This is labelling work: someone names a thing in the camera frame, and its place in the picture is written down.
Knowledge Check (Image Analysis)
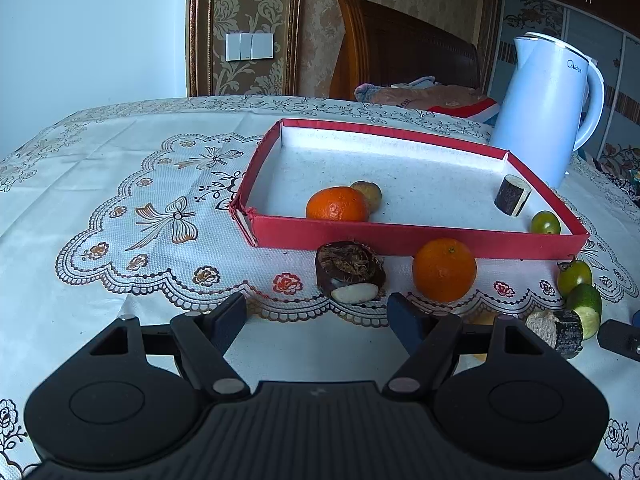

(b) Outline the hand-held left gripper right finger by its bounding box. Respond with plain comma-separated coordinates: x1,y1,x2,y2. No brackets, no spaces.
382,292,548,400

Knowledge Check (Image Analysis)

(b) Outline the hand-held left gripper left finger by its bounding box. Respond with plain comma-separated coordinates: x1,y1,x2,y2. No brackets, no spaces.
85,292,251,401

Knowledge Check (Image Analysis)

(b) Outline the green lime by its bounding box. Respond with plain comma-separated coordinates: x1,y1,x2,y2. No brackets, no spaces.
566,283,603,341

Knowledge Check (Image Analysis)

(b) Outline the dark sugarcane piece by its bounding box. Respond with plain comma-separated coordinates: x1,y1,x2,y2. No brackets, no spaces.
525,308,584,359
494,174,532,218

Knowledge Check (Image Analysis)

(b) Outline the mandarin orange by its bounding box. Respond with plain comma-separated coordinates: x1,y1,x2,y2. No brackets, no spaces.
306,186,371,222
412,238,478,303

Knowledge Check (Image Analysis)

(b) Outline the dark water chestnut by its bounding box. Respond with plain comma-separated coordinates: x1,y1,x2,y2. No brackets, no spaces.
315,241,387,304

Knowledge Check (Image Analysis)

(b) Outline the green tomato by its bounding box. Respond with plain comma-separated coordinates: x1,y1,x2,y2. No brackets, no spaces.
530,211,561,236
556,257,594,298

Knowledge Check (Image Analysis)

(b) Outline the small yellow fruit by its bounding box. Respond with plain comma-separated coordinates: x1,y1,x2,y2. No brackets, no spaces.
467,311,500,363

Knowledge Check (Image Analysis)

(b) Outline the small tan longan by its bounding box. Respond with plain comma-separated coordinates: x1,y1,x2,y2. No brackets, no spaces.
350,180,383,211

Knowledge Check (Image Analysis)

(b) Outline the red cardboard tray box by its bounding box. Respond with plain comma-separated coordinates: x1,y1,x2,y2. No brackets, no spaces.
229,118,592,263

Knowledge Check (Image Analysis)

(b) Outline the dark patterned cloth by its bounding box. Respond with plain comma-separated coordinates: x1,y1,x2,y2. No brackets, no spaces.
587,142,640,196

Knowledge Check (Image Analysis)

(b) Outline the striped cloth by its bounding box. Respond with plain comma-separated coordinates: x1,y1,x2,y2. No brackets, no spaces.
427,98,501,123

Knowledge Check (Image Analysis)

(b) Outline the brown plush blanket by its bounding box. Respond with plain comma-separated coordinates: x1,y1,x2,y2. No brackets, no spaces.
354,76,488,109

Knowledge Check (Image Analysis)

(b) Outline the white electric kettle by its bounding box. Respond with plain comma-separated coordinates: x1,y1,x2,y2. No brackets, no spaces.
489,31,606,189

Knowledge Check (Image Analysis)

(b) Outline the floral sliding door wardrobe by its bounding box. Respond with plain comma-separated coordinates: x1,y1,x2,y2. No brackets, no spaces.
487,0,640,161

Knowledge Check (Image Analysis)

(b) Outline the white wall light switch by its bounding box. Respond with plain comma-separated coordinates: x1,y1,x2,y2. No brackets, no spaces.
225,31,276,62

